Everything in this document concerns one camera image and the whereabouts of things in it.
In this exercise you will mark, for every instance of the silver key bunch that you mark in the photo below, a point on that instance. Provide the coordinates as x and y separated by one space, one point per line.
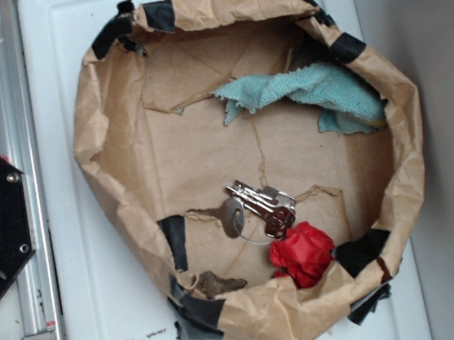
275 207

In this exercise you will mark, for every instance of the brown rock piece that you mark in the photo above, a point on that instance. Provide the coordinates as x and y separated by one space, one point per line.
212 285

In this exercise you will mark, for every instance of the round head silver key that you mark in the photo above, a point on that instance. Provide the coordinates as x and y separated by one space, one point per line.
232 216

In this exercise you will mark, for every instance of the crumpled red paper ball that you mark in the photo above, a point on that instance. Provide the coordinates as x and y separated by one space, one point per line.
303 255

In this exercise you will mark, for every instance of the brown paper bag tray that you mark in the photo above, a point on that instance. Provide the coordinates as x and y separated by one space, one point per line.
151 140

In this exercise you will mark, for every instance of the aluminium extrusion rail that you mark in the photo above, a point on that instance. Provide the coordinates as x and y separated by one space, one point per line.
39 300

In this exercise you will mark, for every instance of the light blue terry cloth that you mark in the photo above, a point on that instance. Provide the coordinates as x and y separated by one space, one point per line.
349 104

